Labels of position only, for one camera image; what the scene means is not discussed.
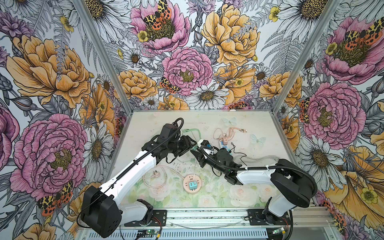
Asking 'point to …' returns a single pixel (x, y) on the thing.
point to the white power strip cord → (253, 158)
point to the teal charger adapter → (192, 186)
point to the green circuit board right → (281, 230)
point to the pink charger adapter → (225, 141)
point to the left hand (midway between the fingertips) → (193, 149)
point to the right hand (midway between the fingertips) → (193, 152)
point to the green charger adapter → (195, 148)
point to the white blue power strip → (221, 145)
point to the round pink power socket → (190, 178)
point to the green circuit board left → (148, 231)
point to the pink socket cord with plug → (156, 174)
